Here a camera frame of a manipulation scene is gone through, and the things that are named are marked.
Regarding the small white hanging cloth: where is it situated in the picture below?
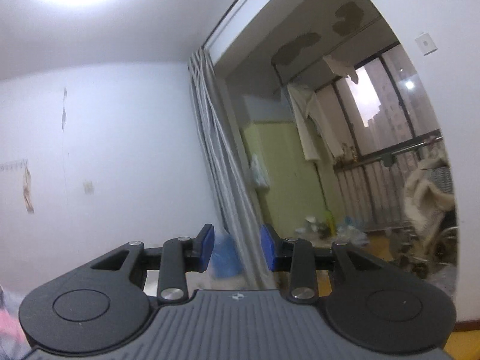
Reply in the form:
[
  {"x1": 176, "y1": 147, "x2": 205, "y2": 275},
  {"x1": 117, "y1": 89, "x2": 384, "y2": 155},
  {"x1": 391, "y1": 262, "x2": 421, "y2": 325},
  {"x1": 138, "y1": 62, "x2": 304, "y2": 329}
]
[{"x1": 322, "y1": 54, "x2": 361, "y2": 85}]

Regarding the cluttered folding table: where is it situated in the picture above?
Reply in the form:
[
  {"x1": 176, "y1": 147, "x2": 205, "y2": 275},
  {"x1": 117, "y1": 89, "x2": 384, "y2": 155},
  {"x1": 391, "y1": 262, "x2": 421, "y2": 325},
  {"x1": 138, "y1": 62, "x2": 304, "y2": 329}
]
[{"x1": 294, "y1": 215, "x2": 370, "y2": 250}]

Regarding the white wall switch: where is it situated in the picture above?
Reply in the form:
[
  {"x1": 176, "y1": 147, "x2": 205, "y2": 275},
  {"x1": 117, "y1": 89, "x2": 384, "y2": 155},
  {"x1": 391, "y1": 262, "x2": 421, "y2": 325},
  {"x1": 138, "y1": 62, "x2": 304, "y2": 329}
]
[{"x1": 415, "y1": 33, "x2": 439, "y2": 56}]

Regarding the wheelchair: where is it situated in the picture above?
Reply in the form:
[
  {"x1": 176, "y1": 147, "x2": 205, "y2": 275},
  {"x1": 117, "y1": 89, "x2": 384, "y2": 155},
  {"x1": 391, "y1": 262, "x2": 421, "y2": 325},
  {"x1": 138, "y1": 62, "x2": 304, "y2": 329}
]
[{"x1": 390, "y1": 214, "x2": 460, "y2": 278}]

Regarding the balcony window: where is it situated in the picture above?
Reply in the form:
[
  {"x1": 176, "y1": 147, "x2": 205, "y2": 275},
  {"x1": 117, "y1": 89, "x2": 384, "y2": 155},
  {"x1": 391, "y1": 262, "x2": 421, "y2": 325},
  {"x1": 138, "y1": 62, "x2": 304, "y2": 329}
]
[{"x1": 315, "y1": 43, "x2": 443, "y2": 158}]

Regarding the hanging white garment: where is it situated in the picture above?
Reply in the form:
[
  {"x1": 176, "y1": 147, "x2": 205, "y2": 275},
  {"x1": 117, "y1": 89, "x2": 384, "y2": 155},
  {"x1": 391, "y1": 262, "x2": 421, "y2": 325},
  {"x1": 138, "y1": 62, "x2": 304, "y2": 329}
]
[{"x1": 287, "y1": 82, "x2": 346, "y2": 162}]

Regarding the hanging white plastic bag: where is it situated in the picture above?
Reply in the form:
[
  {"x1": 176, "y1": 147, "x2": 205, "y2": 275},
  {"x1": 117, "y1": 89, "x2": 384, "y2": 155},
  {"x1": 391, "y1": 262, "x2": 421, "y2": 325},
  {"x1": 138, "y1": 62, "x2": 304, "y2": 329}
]
[{"x1": 249, "y1": 154, "x2": 271, "y2": 192}]

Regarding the metal balcony railing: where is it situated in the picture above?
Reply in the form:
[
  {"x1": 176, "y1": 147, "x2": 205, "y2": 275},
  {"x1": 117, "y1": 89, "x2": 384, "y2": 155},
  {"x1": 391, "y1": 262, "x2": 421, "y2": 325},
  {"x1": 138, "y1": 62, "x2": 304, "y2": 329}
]
[{"x1": 358, "y1": 131, "x2": 445, "y2": 167}]

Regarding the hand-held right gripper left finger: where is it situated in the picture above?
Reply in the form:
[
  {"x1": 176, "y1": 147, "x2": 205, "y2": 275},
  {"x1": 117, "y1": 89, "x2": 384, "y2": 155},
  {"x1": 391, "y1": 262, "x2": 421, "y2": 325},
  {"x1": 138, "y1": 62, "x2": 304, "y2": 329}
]
[{"x1": 90, "y1": 223, "x2": 215, "y2": 302}]

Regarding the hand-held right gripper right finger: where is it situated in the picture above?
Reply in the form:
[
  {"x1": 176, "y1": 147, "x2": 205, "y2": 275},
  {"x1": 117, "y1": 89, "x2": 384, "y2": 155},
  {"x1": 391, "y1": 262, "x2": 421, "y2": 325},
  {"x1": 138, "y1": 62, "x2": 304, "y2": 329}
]
[{"x1": 259, "y1": 223, "x2": 396, "y2": 302}]

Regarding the grey striped curtain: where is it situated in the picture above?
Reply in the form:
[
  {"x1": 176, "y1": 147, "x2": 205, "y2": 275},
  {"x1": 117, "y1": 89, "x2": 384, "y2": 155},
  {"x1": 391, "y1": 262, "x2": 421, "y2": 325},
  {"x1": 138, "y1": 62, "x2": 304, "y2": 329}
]
[{"x1": 186, "y1": 47, "x2": 276, "y2": 291}]

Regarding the striped balcony curtain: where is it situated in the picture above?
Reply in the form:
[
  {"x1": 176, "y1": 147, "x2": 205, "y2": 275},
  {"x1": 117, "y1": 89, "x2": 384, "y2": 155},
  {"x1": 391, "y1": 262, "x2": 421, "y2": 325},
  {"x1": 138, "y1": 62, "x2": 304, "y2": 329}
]
[{"x1": 334, "y1": 157, "x2": 413, "y2": 233}]

